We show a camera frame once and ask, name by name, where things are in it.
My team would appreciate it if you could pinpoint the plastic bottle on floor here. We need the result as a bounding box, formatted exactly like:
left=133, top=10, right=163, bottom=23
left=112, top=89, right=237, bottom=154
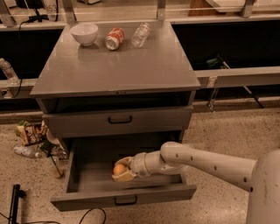
left=13, top=146, right=41, bottom=158

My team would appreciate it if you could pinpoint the black floor cable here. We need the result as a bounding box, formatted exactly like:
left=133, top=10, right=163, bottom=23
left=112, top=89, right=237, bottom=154
left=78, top=207, right=107, bottom=224

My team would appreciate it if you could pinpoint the black cable at left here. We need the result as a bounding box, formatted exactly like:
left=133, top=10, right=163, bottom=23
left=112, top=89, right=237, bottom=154
left=12, top=17, right=38, bottom=99

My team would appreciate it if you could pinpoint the snack bag on floor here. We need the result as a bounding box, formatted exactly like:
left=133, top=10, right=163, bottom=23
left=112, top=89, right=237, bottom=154
left=16, top=121, right=48, bottom=146

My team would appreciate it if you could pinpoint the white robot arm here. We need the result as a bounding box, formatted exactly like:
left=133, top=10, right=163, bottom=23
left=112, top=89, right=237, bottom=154
left=112, top=142, right=280, bottom=224

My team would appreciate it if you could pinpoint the grey metal rail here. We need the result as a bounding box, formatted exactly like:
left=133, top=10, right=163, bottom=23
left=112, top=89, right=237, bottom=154
left=194, top=66, right=280, bottom=88

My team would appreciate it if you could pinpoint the clear plastic bottle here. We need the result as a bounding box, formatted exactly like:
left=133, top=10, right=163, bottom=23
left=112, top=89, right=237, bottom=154
left=131, top=23, right=151, bottom=48

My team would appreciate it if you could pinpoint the orange soda can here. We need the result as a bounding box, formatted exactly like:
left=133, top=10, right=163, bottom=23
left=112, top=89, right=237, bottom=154
left=105, top=28, right=124, bottom=51

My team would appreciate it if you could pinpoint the orange fruit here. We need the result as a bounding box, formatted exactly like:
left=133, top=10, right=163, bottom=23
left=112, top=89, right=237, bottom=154
left=113, top=164, right=126, bottom=175

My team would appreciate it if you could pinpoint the grey drawer cabinet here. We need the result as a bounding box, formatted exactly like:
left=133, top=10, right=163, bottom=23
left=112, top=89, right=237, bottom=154
left=30, top=20, right=202, bottom=139

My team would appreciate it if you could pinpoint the clear bottle at left rail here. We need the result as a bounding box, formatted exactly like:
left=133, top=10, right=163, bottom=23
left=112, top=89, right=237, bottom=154
left=0, top=58, right=19, bottom=86

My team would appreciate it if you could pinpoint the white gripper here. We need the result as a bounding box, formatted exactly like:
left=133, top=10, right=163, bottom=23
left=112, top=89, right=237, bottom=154
left=112, top=152, right=151, bottom=182

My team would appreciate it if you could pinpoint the open grey lower drawer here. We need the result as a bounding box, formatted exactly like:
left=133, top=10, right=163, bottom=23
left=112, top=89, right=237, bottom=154
left=51, top=132, right=196, bottom=212

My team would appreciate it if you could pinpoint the white bowl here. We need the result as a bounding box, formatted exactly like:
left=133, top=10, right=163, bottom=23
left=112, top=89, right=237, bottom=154
left=70, top=24, right=99, bottom=46

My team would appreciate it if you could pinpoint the closed grey upper drawer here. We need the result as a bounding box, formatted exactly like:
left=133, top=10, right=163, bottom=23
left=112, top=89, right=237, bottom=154
left=43, top=106, right=193, bottom=138

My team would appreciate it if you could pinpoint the black stand on floor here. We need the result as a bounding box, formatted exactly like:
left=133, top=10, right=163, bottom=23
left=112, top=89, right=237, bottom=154
left=8, top=184, right=26, bottom=224

